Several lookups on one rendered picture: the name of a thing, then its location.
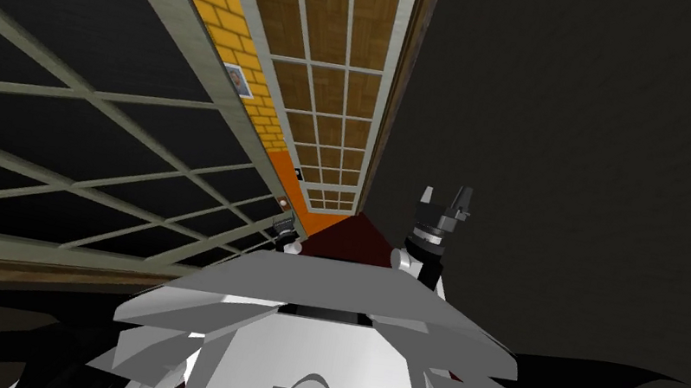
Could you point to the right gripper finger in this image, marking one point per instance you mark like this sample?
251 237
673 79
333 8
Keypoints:
427 196
462 201

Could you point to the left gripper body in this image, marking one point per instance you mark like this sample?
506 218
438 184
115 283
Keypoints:
283 228

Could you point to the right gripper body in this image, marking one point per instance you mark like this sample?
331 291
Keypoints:
434 219

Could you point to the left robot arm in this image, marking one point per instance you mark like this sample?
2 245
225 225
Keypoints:
292 247

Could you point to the brown round door knob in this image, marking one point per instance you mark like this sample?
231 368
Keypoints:
283 202

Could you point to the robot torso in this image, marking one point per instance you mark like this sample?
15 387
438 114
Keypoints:
317 365

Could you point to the grey glass pane door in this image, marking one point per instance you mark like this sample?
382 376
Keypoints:
26 254

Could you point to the small framed wall picture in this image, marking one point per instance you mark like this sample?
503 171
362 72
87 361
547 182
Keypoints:
238 80

